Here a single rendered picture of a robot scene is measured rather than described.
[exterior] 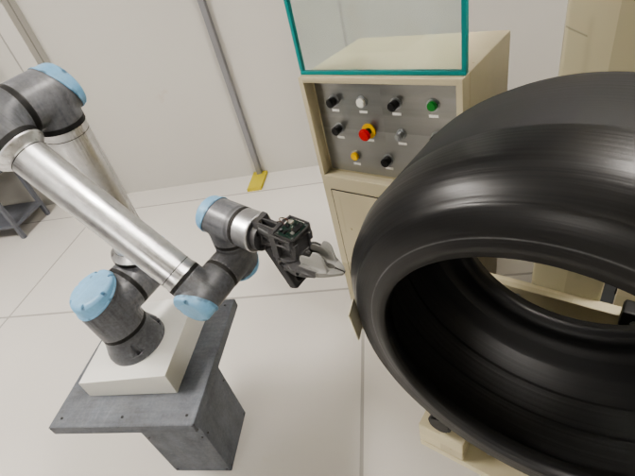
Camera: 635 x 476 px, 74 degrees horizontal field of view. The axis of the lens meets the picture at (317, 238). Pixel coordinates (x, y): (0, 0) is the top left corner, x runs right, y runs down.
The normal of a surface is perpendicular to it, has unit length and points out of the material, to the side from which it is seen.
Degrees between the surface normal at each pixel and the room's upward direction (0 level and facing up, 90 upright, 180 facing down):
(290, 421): 0
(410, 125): 90
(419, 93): 90
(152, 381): 90
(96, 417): 0
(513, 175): 43
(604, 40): 90
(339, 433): 0
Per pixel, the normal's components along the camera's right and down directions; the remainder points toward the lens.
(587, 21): -0.57, 0.59
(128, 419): -0.21, -0.77
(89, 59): -0.09, 0.63
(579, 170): -0.53, -0.17
